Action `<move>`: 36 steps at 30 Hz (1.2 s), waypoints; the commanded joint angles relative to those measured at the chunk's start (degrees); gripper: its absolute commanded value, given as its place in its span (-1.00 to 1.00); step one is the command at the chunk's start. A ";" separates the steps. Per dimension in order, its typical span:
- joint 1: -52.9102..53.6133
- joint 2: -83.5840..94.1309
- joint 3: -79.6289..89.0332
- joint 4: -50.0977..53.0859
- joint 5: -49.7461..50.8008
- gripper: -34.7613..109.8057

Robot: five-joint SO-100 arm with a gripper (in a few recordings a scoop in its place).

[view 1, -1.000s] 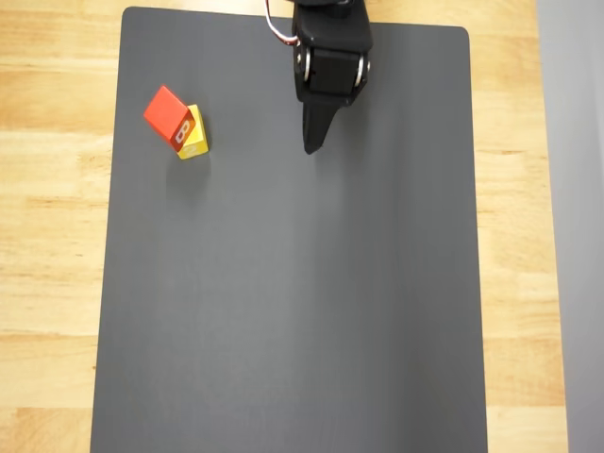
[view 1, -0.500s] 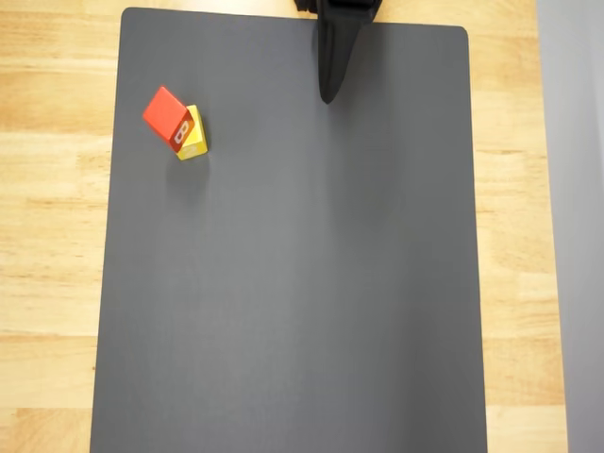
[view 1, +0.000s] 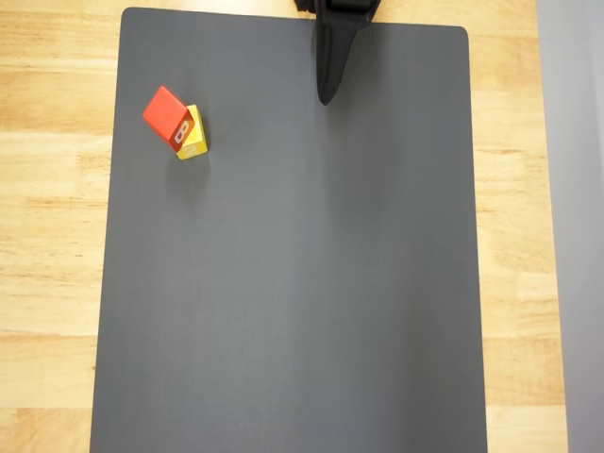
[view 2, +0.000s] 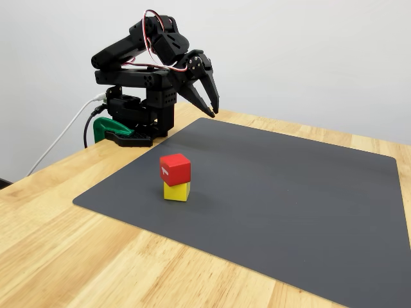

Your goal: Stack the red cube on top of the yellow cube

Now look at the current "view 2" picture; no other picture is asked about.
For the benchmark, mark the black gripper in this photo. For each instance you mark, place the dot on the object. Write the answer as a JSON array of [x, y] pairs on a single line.
[[192, 74]]

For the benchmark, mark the red cube with white numeral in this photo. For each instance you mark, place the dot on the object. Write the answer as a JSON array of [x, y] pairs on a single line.
[[176, 170]]

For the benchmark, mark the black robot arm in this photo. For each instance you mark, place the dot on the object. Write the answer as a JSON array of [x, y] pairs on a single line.
[[128, 53]]

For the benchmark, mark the yellow cube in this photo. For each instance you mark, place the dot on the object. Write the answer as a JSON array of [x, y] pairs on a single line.
[[176, 193]]

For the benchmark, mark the green table clamp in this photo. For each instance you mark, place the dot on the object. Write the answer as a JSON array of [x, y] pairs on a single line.
[[106, 126]]

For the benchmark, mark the dark grey mat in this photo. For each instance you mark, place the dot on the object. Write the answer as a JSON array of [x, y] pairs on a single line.
[[257, 208]]

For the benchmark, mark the dark object beyond table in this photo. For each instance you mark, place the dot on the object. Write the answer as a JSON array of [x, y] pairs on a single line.
[[4, 183]]

